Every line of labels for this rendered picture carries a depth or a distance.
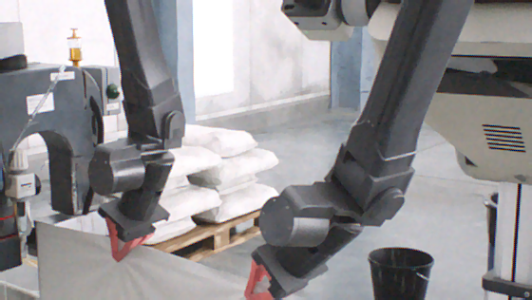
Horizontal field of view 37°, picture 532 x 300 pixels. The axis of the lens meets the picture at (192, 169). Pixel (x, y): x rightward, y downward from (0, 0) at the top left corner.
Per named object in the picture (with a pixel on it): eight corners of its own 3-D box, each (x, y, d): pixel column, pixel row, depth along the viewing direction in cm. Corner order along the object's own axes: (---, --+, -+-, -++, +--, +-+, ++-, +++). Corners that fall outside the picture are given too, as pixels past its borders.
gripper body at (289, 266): (246, 255, 97) (282, 222, 92) (292, 236, 104) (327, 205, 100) (275, 299, 95) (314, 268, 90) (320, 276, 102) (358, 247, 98)
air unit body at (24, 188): (45, 239, 130) (38, 147, 126) (21, 247, 126) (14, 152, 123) (28, 234, 133) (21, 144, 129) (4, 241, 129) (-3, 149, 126)
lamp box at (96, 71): (122, 114, 147) (119, 65, 146) (104, 117, 144) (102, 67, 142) (94, 110, 152) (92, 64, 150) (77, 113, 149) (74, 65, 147)
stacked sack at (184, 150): (228, 169, 444) (227, 143, 441) (146, 192, 395) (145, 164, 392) (173, 159, 471) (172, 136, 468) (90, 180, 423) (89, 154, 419)
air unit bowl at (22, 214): (36, 234, 129) (33, 198, 127) (21, 239, 127) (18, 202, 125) (25, 231, 131) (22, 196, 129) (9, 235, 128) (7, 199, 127)
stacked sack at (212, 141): (262, 152, 489) (262, 128, 485) (218, 163, 457) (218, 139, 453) (182, 140, 532) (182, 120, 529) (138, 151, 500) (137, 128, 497)
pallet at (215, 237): (278, 226, 500) (279, 204, 496) (153, 281, 409) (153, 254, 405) (180, 207, 550) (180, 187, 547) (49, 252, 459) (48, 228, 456)
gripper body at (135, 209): (94, 214, 117) (108, 174, 114) (141, 199, 125) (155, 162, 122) (123, 239, 115) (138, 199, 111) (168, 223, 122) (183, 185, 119)
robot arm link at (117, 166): (187, 110, 111) (146, 100, 117) (126, 117, 103) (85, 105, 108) (180, 191, 114) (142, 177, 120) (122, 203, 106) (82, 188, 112)
